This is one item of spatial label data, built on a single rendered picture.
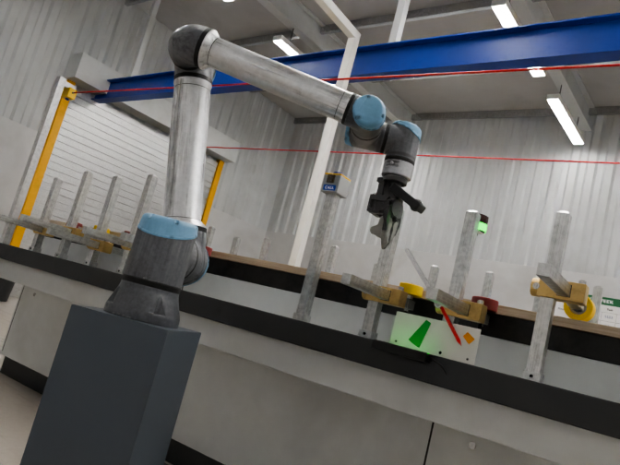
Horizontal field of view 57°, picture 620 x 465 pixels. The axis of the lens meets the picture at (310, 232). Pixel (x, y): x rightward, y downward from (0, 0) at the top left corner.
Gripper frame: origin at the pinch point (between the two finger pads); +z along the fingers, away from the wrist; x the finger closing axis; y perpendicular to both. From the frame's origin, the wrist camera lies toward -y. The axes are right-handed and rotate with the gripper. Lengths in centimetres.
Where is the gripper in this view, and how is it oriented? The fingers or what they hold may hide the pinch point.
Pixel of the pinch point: (386, 244)
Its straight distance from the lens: 164.8
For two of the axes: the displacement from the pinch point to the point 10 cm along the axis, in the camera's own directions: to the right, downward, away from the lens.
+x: -5.2, -2.7, -8.1
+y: -8.1, -1.2, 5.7
